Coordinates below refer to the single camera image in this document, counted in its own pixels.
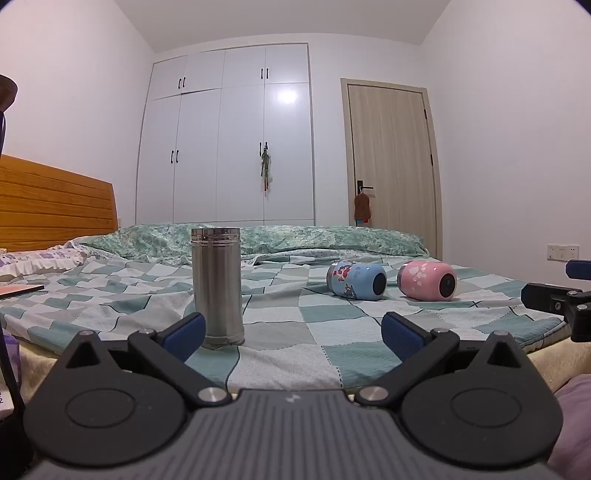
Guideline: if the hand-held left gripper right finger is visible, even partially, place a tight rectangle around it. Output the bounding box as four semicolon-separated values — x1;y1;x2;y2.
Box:
353;311;533;408

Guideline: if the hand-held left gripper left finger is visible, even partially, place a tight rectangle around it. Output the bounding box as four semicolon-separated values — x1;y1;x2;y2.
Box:
59;312;233;409

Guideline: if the pink flower print cup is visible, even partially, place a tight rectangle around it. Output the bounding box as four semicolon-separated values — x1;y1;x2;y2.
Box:
396;259;458;302

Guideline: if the blue cartoon print cup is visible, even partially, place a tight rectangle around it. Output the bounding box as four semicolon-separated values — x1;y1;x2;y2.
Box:
326;260;387;302

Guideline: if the stainless steel cup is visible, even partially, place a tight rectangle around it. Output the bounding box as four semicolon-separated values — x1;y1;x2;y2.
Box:
191;226;246;350

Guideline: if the beige mattress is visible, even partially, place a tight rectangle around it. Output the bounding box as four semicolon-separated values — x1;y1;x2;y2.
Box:
529;329;591;398

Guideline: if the green checkered bedsheet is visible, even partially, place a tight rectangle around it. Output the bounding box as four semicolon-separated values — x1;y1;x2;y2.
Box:
0;253;571;389

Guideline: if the pink cloth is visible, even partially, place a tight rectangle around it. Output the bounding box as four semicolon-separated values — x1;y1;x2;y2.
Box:
547;373;591;480

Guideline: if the brown hanging pouch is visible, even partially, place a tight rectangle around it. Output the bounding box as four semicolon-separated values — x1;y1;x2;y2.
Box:
353;191;373;227

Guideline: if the green floral quilt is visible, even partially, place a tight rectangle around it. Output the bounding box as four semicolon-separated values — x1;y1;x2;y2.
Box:
78;223;428;265

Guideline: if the floral ruffled pillow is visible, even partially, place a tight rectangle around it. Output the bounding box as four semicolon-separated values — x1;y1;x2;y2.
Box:
0;243;95;283

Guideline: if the red book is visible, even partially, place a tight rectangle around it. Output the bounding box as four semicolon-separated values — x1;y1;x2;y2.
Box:
0;284;46;300

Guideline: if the light wooden door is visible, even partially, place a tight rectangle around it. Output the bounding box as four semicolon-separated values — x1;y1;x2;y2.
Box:
340;77;443;260

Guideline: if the green hanging ornament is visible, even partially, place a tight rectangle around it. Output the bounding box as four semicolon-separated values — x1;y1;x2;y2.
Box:
259;143;273;191

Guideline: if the orange wooden headboard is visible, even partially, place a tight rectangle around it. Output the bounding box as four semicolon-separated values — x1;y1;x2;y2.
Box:
0;154;119;253

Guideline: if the white wardrobe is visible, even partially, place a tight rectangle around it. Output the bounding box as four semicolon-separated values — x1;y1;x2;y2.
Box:
135;42;317;227

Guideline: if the dark brown lamp shade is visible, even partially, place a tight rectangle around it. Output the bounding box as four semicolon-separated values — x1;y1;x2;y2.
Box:
0;74;18;112

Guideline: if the white wall socket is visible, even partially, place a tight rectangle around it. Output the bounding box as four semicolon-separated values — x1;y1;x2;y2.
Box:
547;243;579;262

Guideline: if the black cable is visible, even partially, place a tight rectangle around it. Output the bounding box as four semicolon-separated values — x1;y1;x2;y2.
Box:
0;327;27;412

